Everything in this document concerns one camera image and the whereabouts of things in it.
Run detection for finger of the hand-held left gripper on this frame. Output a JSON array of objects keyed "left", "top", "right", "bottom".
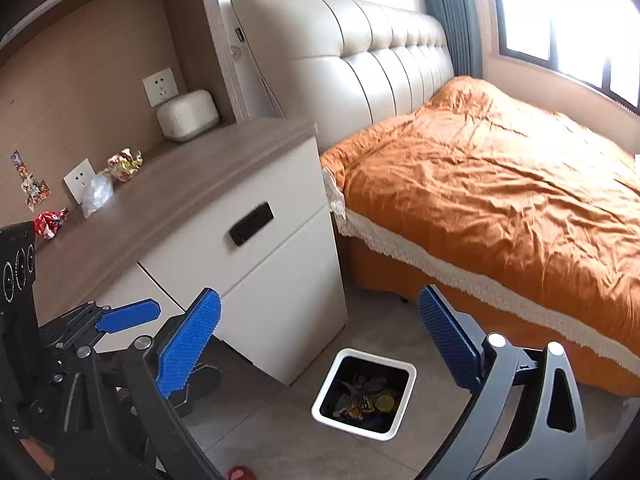
[
  {"left": 40, "top": 299, "right": 162, "bottom": 356},
  {"left": 167, "top": 354, "right": 222, "bottom": 418}
]

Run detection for dark framed window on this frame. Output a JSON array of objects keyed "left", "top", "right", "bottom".
[{"left": 487, "top": 0, "right": 640, "bottom": 113}]

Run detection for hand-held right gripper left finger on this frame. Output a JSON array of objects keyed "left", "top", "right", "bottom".
[{"left": 54, "top": 287, "right": 226, "bottom": 480}]

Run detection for plain white drawer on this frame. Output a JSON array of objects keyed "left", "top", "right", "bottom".
[{"left": 220, "top": 207, "right": 349, "bottom": 387}]

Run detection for bed with orange cover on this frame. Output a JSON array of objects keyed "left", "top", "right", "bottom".
[{"left": 320, "top": 76, "right": 640, "bottom": 397}]

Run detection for crumpled red yellow wrapper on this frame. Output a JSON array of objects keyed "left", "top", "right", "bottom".
[{"left": 106, "top": 148, "right": 144, "bottom": 182}]

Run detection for wood desk with shelf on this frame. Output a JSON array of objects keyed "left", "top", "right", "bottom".
[{"left": 0, "top": 0, "right": 349, "bottom": 387}]

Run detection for white square waste bin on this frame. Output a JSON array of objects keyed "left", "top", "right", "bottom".
[{"left": 311, "top": 347, "right": 417, "bottom": 442}]

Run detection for cream padded headboard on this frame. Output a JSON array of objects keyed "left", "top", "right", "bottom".
[{"left": 231, "top": 0, "right": 456, "bottom": 153}]

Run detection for crumpled clear plastic bag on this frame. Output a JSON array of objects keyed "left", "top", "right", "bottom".
[{"left": 80, "top": 172, "right": 115, "bottom": 218}]

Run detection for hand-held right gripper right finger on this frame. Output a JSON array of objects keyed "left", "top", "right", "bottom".
[{"left": 417, "top": 284, "right": 588, "bottom": 480}]

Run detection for white wall socket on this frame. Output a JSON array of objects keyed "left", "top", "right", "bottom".
[
  {"left": 142, "top": 67, "right": 179, "bottom": 108},
  {"left": 63, "top": 158, "right": 97, "bottom": 206}
]

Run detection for cartoon wall stickers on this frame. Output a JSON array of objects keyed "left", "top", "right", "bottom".
[{"left": 10, "top": 150, "right": 52, "bottom": 212}]

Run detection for blue grey curtain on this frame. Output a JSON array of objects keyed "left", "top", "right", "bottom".
[{"left": 417, "top": 0, "right": 485, "bottom": 80}]

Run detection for red snack wrapper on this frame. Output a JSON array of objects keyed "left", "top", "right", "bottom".
[{"left": 34, "top": 207, "right": 70, "bottom": 240}]

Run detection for white desk drawer cabinet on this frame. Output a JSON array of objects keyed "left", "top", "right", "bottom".
[{"left": 137, "top": 137, "right": 333, "bottom": 307}]

